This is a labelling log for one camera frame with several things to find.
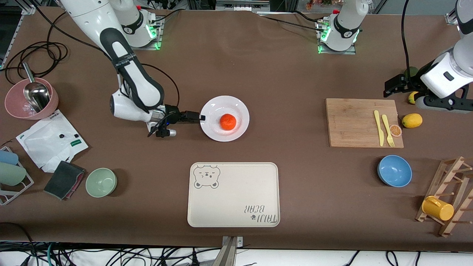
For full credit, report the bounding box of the white wire rack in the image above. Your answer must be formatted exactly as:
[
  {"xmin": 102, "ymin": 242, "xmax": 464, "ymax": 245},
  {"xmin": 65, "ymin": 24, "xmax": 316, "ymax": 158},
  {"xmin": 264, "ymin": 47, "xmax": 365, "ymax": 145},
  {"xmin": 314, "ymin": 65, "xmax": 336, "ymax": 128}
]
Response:
[{"xmin": 0, "ymin": 146, "xmax": 34, "ymax": 206}]

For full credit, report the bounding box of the metal frame bracket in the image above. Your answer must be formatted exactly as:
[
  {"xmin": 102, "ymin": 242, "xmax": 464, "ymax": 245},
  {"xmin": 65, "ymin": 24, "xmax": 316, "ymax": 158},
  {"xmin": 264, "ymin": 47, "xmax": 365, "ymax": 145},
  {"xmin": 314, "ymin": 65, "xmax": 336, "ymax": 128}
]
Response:
[{"xmin": 215, "ymin": 0, "xmax": 271, "ymax": 13}]

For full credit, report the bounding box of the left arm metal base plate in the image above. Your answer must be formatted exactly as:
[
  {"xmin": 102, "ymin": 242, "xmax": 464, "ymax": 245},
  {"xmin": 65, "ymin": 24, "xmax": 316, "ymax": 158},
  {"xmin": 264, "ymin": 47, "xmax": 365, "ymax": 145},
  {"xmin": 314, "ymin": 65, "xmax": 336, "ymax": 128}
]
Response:
[{"xmin": 316, "ymin": 18, "xmax": 357, "ymax": 55}]

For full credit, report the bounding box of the wooden cup rack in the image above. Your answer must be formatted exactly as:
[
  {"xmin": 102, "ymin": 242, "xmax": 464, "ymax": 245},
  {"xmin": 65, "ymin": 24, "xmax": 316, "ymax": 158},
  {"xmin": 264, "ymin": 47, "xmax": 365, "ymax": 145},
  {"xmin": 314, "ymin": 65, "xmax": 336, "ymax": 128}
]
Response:
[{"xmin": 415, "ymin": 156, "xmax": 473, "ymax": 238}]

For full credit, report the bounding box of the wooden cutting board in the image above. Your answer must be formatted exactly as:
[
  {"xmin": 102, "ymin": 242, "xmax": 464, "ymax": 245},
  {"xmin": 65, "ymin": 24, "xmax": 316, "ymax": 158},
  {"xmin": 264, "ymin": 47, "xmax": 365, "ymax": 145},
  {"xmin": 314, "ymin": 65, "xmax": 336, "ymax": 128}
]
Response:
[{"xmin": 326, "ymin": 98, "xmax": 404, "ymax": 149}]

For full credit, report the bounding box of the yellow plastic knife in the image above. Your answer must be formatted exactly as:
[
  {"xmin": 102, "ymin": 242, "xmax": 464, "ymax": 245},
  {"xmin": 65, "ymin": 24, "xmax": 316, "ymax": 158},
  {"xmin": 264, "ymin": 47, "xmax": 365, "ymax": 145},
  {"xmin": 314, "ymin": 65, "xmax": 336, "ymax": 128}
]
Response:
[{"xmin": 374, "ymin": 110, "xmax": 385, "ymax": 147}]

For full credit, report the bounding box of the white plastic bag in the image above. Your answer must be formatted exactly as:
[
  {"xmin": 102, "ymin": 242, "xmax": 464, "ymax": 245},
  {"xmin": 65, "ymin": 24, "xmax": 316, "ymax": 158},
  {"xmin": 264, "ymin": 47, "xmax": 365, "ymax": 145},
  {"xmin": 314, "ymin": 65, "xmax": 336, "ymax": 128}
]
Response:
[{"xmin": 16, "ymin": 109, "xmax": 89, "ymax": 173}]

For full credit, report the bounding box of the pale green bowl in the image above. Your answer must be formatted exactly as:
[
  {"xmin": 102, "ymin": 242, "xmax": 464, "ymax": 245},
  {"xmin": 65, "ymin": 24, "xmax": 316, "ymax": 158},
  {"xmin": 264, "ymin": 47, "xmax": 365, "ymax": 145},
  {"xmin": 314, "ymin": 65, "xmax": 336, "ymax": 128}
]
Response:
[{"xmin": 85, "ymin": 168, "xmax": 118, "ymax": 198}]

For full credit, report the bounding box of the pale green cup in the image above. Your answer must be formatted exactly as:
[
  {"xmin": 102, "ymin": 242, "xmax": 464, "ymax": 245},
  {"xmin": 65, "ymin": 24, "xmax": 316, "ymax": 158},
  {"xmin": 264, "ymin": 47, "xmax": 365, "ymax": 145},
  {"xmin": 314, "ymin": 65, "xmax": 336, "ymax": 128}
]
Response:
[{"xmin": 0, "ymin": 163, "xmax": 27, "ymax": 186}]

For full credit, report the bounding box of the black coiled cable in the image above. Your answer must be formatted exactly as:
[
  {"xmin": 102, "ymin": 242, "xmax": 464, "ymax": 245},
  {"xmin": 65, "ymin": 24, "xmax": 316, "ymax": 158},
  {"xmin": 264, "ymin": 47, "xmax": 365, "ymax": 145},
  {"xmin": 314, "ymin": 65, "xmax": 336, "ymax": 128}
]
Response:
[{"xmin": 0, "ymin": 6, "xmax": 111, "ymax": 85}]

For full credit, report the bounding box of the pink folded cloth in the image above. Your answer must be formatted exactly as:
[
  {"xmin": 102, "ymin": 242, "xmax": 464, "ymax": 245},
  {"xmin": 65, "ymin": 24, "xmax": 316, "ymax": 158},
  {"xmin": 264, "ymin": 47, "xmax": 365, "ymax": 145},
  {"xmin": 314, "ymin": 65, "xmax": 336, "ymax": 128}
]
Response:
[{"xmin": 63, "ymin": 172, "xmax": 86, "ymax": 201}]

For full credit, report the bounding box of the aluminium frame post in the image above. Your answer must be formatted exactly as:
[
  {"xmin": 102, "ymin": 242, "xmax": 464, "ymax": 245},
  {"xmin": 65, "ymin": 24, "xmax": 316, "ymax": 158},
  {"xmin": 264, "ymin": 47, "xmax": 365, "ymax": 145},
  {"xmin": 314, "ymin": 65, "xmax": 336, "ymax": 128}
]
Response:
[
  {"xmin": 20, "ymin": 0, "xmax": 41, "ymax": 15},
  {"xmin": 445, "ymin": 0, "xmax": 460, "ymax": 25}
]

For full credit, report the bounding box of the metal scoop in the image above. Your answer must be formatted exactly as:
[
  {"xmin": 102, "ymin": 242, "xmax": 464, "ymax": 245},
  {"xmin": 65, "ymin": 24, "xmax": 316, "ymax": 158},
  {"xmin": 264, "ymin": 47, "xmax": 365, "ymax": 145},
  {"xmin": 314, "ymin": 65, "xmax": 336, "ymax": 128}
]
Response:
[{"xmin": 22, "ymin": 62, "xmax": 51, "ymax": 113}]

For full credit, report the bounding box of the light blue cup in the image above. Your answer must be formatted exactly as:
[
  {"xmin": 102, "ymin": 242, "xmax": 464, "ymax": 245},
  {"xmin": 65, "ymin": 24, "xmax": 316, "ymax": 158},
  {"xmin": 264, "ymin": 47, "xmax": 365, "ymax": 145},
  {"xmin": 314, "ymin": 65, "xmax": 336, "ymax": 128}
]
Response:
[{"xmin": 0, "ymin": 150, "xmax": 19, "ymax": 166}]

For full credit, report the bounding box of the yellow mug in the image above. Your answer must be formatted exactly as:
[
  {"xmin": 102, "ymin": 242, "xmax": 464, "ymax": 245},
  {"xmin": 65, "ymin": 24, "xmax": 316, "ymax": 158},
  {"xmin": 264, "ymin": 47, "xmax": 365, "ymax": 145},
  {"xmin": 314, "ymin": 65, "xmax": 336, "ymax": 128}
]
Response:
[{"xmin": 422, "ymin": 196, "xmax": 455, "ymax": 221}]

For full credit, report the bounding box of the blue bowl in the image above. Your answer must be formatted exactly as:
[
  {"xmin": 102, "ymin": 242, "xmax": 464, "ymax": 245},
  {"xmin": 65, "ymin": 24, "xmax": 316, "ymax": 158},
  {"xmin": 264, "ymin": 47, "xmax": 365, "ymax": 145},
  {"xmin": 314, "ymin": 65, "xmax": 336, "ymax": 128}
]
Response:
[{"xmin": 377, "ymin": 155, "xmax": 412, "ymax": 188}]

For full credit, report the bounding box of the orange fruit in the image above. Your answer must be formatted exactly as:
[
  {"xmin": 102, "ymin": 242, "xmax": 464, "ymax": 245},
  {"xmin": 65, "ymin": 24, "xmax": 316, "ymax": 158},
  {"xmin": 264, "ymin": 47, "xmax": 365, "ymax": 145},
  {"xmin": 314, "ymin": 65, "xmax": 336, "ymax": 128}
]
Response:
[{"xmin": 220, "ymin": 113, "xmax": 237, "ymax": 130}]

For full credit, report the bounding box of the white round plate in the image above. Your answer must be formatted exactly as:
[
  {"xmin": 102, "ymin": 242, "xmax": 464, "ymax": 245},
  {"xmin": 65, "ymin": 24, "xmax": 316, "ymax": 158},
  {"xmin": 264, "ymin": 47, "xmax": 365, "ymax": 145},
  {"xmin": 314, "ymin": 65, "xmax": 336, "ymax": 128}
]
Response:
[{"xmin": 200, "ymin": 96, "xmax": 250, "ymax": 142}]

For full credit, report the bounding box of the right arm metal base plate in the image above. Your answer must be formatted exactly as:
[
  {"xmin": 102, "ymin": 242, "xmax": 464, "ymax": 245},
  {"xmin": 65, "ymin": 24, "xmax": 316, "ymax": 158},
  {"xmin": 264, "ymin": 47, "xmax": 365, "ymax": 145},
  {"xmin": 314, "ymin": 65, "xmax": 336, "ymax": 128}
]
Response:
[{"xmin": 123, "ymin": 17, "xmax": 163, "ymax": 51}]

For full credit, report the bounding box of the yellow plastic fork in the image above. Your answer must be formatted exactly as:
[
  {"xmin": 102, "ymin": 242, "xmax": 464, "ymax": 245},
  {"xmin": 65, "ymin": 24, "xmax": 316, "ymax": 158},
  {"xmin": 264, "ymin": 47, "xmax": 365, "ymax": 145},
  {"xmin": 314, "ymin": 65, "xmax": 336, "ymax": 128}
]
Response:
[{"xmin": 381, "ymin": 114, "xmax": 395, "ymax": 147}]

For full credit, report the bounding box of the dark grey folded cloth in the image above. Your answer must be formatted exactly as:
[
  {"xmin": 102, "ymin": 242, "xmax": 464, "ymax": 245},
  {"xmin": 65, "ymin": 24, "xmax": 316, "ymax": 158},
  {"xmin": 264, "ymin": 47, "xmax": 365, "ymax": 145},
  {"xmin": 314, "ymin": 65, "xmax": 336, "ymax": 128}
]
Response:
[{"xmin": 44, "ymin": 161, "xmax": 84, "ymax": 200}]

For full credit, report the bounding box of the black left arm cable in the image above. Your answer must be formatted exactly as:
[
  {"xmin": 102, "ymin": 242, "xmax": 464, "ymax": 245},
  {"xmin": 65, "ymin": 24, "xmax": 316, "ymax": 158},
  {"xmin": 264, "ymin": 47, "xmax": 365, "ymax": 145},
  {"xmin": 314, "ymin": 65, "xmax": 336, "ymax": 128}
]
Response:
[{"xmin": 401, "ymin": 0, "xmax": 412, "ymax": 76}]

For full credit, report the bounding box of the pink bowl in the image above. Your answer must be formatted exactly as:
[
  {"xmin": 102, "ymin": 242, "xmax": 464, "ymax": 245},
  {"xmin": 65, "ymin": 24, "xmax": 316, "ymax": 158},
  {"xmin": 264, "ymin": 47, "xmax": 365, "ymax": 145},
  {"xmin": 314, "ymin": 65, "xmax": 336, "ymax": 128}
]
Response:
[{"xmin": 4, "ymin": 78, "xmax": 59, "ymax": 120}]

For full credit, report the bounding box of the cream bear print tray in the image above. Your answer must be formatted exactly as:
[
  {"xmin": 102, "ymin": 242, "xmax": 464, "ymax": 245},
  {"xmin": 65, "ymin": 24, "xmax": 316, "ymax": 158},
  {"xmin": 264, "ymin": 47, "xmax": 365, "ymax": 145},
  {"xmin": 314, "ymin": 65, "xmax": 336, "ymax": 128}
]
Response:
[{"xmin": 187, "ymin": 162, "xmax": 280, "ymax": 228}]

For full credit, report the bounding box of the black base cable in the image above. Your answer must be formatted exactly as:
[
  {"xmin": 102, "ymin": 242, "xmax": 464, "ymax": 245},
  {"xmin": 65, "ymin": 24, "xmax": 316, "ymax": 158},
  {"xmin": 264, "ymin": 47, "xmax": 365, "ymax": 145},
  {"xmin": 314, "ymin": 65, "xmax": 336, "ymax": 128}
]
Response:
[
  {"xmin": 259, "ymin": 11, "xmax": 323, "ymax": 31},
  {"xmin": 152, "ymin": 9, "xmax": 181, "ymax": 29}
]

